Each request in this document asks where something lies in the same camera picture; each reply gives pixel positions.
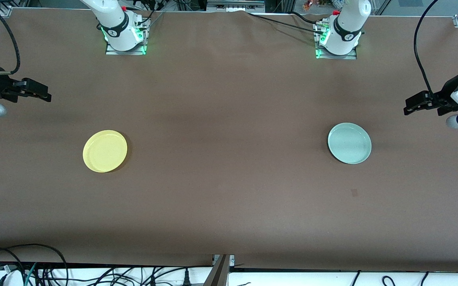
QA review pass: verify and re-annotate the black looping cable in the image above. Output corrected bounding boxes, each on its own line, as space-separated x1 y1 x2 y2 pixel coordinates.
0 243 68 286

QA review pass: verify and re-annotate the white lower bench board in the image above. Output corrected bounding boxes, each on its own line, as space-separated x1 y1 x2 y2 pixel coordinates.
0 264 458 286

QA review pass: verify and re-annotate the green cable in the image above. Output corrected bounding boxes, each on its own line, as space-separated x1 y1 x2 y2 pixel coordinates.
24 262 38 286

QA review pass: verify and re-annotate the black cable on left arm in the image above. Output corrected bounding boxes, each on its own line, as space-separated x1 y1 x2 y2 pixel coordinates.
413 0 440 96

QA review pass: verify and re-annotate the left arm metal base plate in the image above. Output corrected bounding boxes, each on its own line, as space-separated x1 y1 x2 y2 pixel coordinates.
314 20 359 60

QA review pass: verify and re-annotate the yellow round plate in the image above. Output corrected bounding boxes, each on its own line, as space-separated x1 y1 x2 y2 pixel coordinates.
83 130 128 173

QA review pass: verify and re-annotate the brown table cover sheet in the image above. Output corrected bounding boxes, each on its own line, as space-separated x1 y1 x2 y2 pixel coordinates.
0 8 458 274

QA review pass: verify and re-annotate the silver aluminium extrusion rail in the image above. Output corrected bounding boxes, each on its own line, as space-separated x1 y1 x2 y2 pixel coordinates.
206 0 266 13

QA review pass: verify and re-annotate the pale green round plate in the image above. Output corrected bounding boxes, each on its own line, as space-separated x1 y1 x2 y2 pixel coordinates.
327 122 372 165

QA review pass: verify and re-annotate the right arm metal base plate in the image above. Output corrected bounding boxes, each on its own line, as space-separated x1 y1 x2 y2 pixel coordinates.
105 18 150 55

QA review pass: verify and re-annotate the black cable lying on table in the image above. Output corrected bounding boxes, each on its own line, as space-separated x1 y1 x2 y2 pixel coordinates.
246 12 327 34

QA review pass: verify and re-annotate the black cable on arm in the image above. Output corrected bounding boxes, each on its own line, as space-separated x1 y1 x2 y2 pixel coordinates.
413 0 440 96
0 0 21 76

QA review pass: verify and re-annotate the aluminium profile beam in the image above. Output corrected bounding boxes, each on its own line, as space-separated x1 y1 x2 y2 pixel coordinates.
203 254 235 286

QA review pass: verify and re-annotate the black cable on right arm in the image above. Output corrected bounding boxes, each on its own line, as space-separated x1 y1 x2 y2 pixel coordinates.
0 0 21 76

